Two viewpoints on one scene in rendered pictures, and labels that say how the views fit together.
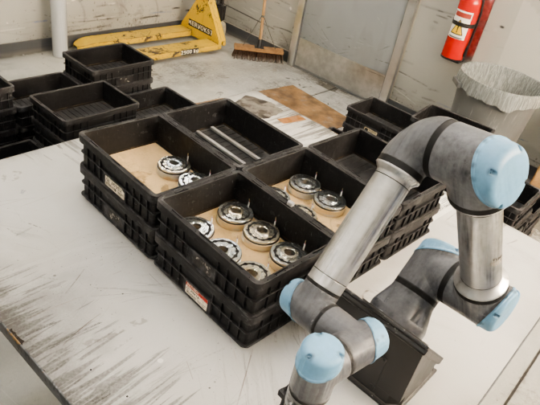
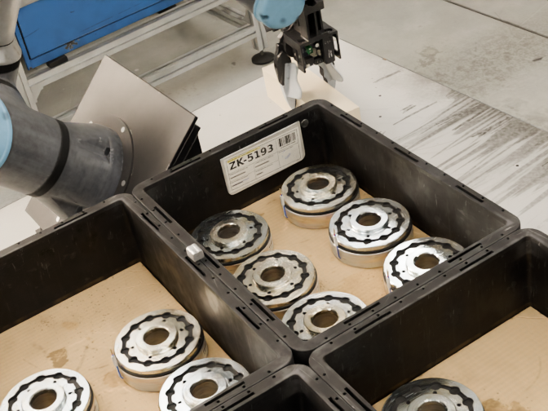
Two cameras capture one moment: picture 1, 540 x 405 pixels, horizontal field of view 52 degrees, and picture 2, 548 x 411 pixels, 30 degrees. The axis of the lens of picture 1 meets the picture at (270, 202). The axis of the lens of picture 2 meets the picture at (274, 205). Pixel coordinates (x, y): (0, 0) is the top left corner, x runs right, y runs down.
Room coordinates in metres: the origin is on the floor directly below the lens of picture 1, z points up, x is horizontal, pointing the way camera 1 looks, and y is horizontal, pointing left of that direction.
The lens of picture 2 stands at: (2.06, 0.43, 1.63)
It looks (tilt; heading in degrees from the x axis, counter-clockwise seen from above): 35 degrees down; 206
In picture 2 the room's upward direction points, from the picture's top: 12 degrees counter-clockwise
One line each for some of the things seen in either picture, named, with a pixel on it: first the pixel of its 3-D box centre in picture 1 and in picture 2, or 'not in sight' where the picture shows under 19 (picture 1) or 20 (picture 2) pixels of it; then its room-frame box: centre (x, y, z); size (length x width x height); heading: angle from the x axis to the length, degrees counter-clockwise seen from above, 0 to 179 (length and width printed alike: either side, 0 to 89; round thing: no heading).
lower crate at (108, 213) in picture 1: (154, 197); not in sight; (1.41, 0.36, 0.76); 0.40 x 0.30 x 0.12; 51
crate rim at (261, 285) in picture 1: (247, 222); (313, 212); (1.16, 0.05, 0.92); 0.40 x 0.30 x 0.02; 51
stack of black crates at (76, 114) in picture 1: (86, 141); not in sight; (2.29, 0.93, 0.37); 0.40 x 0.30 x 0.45; 144
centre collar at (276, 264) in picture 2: (261, 230); (272, 275); (1.22, 0.01, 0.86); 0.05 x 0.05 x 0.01
